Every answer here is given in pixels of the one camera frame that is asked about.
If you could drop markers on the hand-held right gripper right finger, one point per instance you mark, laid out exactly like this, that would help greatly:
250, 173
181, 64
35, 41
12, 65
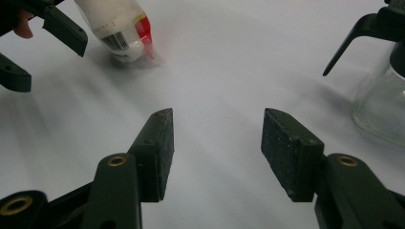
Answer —
293, 159

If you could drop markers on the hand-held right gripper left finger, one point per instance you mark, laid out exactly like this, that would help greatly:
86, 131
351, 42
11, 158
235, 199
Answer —
153, 165

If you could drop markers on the white table sheet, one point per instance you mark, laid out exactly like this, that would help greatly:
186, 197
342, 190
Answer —
216, 79

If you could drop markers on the white bag with red label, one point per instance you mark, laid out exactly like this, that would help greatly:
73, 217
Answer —
117, 28

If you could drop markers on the glass jar with black lid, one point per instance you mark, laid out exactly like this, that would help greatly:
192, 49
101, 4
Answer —
382, 105

